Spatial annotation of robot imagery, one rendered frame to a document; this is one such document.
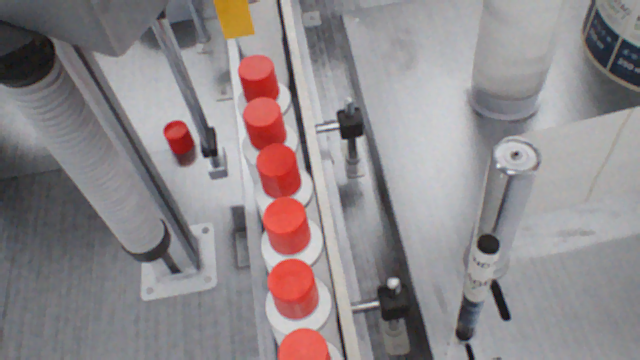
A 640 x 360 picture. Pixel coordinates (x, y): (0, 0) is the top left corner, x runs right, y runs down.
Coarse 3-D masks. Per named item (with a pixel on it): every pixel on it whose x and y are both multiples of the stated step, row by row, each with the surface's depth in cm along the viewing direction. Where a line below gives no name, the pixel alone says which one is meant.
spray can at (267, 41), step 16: (256, 0) 66; (272, 0) 69; (256, 16) 68; (272, 16) 70; (256, 32) 70; (272, 32) 71; (240, 48) 74; (256, 48) 72; (272, 48) 73; (288, 80) 79
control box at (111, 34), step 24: (0, 0) 27; (24, 0) 26; (48, 0) 26; (72, 0) 25; (96, 0) 25; (120, 0) 26; (144, 0) 27; (168, 0) 29; (24, 24) 28; (48, 24) 27; (72, 24) 26; (96, 24) 25; (120, 24) 26; (144, 24) 28; (96, 48) 27; (120, 48) 27
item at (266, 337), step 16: (240, 128) 67; (240, 144) 65; (256, 208) 61; (256, 224) 60; (256, 240) 59; (256, 256) 58; (256, 272) 57; (256, 288) 56; (256, 304) 55; (272, 336) 53; (272, 352) 52
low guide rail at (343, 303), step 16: (288, 0) 85; (288, 16) 83; (288, 32) 81; (304, 80) 76; (304, 96) 75; (304, 112) 73; (320, 160) 69; (320, 176) 68; (320, 192) 67; (320, 208) 65; (336, 240) 63; (336, 256) 62; (336, 272) 61; (336, 288) 60; (352, 320) 58; (352, 336) 57; (352, 352) 56
